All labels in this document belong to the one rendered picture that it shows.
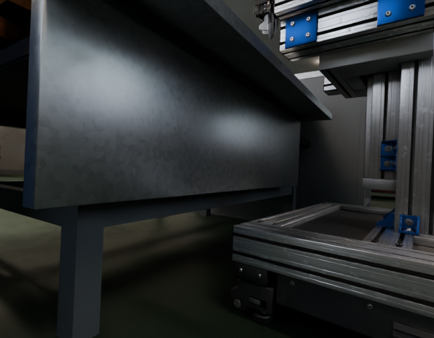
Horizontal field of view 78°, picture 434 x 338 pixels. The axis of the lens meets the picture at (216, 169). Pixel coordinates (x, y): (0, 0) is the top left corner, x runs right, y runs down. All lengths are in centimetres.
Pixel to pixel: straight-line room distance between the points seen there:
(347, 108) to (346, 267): 140
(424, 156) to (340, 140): 104
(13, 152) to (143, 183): 811
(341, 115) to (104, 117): 159
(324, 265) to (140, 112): 49
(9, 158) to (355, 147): 800
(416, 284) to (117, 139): 59
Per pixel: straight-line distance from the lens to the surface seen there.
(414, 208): 88
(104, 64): 55
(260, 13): 127
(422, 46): 88
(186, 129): 68
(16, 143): 867
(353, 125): 188
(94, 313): 71
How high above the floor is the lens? 37
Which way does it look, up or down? level
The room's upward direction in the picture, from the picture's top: 3 degrees clockwise
